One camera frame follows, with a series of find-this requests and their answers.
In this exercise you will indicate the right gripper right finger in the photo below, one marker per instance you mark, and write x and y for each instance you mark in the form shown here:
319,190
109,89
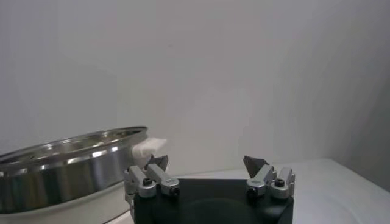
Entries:
265,178

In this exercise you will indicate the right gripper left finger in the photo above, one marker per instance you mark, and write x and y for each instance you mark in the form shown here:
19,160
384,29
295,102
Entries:
158,178

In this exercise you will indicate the stainless steel steamer basket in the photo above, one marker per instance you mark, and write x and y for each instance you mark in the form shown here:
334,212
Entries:
61,182

